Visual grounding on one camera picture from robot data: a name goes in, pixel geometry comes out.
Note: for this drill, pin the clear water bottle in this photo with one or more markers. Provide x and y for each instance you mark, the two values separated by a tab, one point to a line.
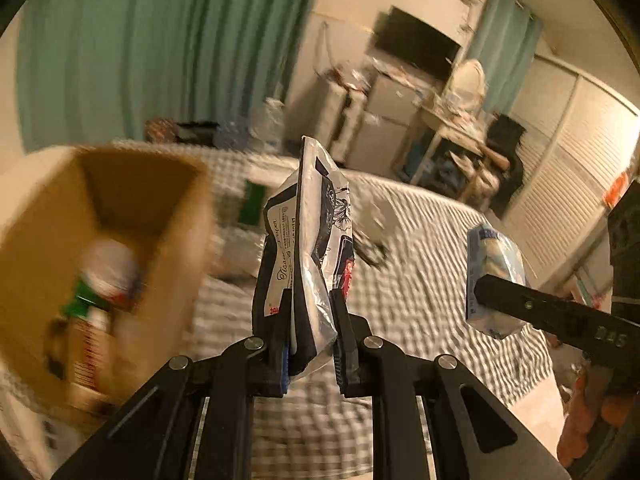
267	127

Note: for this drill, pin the brown cardboard box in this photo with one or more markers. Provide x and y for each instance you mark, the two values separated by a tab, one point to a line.
102	254

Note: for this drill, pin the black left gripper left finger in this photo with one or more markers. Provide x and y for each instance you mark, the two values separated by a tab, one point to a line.
191	419

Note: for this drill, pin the blue white tissue packet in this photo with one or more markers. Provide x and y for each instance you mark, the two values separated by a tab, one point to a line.
492	259

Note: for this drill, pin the person's hand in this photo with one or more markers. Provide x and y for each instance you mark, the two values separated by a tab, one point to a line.
580	419

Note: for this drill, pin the white suitcase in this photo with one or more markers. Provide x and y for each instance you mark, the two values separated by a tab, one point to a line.
337	117

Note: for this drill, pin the oval vanity mirror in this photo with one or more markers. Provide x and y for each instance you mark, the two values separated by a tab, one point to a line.
466	88

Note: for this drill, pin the black chair with clothes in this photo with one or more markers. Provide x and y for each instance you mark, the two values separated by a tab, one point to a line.
503	137

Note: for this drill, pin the black white mask pouch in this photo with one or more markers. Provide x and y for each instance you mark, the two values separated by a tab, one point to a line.
309	252

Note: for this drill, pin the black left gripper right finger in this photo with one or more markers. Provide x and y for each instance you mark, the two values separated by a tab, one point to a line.
431	419

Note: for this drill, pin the green curtain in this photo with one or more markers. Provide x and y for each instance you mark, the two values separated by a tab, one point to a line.
92	71
504	43

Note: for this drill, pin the white dressing table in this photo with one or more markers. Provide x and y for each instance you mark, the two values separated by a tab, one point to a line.
433	150

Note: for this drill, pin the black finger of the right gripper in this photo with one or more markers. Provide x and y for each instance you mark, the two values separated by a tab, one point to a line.
540	307

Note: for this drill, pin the grey mini fridge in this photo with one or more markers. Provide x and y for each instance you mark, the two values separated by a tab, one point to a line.
390	110

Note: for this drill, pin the black wall television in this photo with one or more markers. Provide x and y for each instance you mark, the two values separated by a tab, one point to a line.
417	44

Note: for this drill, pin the green checkered cloth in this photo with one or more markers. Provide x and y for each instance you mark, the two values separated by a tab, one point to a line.
415	299

